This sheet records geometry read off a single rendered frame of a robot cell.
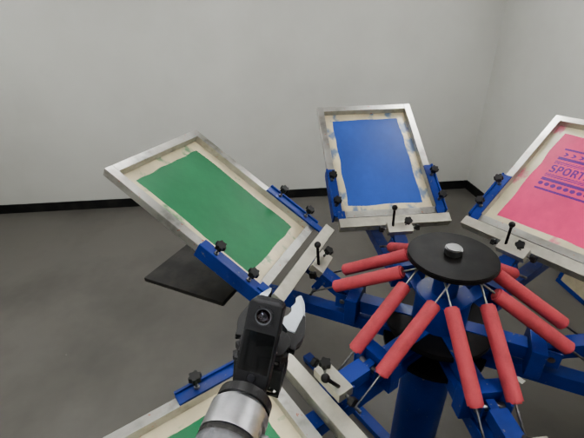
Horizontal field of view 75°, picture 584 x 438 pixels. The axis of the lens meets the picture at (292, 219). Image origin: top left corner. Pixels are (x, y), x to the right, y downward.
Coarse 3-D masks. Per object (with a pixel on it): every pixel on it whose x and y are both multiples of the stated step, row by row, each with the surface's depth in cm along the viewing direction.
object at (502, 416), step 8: (496, 408) 114; (504, 408) 114; (488, 416) 114; (496, 416) 112; (504, 416) 112; (512, 416) 112; (488, 424) 114; (496, 424) 110; (504, 424) 110; (512, 424) 110; (496, 432) 111; (504, 432) 108; (512, 432) 108; (520, 432) 108
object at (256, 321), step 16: (256, 304) 49; (272, 304) 48; (256, 320) 48; (272, 320) 48; (256, 336) 49; (272, 336) 48; (240, 352) 49; (256, 352) 49; (272, 352) 48; (240, 368) 49; (256, 368) 49; (272, 368) 50; (256, 384) 49
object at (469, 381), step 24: (360, 264) 160; (384, 264) 155; (504, 264) 151; (336, 288) 154; (408, 288) 135; (504, 288) 138; (384, 312) 134; (432, 312) 126; (456, 312) 124; (528, 312) 127; (552, 312) 135; (360, 336) 133; (408, 336) 125; (456, 336) 121; (504, 336) 122; (552, 336) 126; (384, 360) 125; (456, 360) 120; (504, 360) 118; (504, 384) 117
